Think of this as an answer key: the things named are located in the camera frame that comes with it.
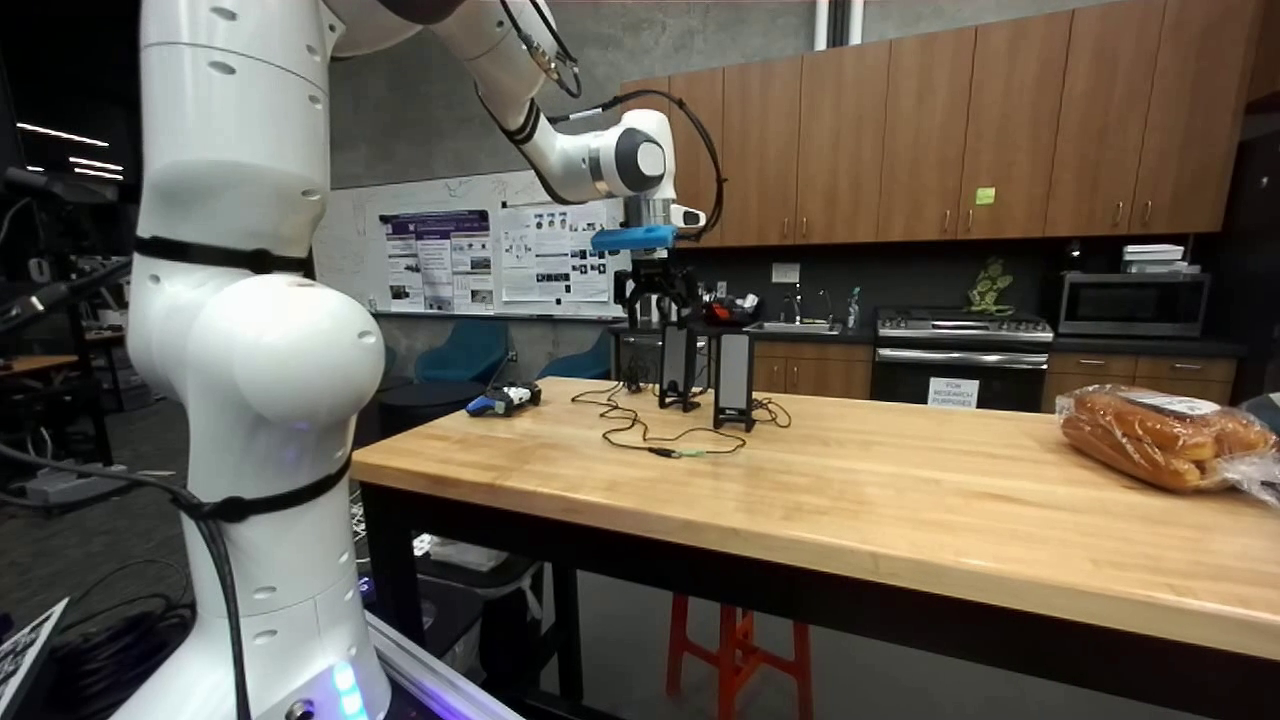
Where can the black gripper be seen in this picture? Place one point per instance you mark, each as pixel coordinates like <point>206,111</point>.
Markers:
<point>656,276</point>

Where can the robot base with blue lights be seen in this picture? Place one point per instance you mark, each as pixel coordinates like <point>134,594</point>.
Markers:
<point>443,682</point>

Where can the stainless steel dishwasher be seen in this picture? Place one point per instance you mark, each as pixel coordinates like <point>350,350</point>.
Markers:
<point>639,362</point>

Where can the red and black dish rack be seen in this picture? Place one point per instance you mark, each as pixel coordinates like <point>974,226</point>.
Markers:
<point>735,311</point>

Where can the blue chair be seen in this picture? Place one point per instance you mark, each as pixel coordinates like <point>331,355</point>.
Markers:
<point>463,355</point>
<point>580,362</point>

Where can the white diagram poster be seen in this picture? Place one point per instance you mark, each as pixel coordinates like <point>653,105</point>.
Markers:
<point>553,272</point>

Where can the kitchen sink with faucet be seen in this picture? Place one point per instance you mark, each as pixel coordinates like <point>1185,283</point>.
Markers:
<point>800,317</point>

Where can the wide brown base cabinet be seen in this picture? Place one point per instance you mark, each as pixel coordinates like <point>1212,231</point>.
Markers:
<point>815,366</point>

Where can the blue and black game controller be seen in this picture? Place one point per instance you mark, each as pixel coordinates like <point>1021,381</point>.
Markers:
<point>504,399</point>

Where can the clear soap bottle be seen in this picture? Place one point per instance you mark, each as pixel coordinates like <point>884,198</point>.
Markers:
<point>853,311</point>

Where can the poster with purple header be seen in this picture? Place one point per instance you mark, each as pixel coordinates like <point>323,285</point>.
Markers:
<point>439,261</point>

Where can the white paper on oven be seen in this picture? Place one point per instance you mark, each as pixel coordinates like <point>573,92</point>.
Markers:
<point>953,393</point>

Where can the stainless steel oven range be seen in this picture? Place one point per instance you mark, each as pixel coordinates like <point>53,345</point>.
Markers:
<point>960,350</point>

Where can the small green plant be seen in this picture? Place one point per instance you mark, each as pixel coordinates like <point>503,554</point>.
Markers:
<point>991,285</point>

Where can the silver vent pipe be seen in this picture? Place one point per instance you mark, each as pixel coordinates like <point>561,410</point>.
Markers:
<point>839,20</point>

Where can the green sticky note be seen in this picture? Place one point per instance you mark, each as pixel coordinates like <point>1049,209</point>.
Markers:
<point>986,198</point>

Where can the round wooden stool orange legs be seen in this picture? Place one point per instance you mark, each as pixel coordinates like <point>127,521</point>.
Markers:
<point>740,655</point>

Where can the black microwave oven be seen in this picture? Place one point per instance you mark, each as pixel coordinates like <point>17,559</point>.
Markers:
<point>1134,306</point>

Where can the white stack on microwave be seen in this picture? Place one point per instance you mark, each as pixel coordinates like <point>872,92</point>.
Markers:
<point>1154,258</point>

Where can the bagged hot dog buns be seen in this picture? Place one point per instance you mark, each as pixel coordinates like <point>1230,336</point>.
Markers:
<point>1160,434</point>

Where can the stainless steel refrigerator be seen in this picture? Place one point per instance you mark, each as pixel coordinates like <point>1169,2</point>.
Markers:
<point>1260,267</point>

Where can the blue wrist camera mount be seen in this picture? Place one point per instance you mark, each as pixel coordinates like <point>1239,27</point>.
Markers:
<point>635,238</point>

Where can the white wall outlet plate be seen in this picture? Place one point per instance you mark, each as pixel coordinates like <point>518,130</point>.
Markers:
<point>787,272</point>

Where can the white wall board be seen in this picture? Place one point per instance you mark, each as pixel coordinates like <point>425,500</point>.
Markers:
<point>355,255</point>

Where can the brown wooden wall cabinets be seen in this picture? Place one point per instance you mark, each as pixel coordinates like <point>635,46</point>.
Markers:
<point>932,134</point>

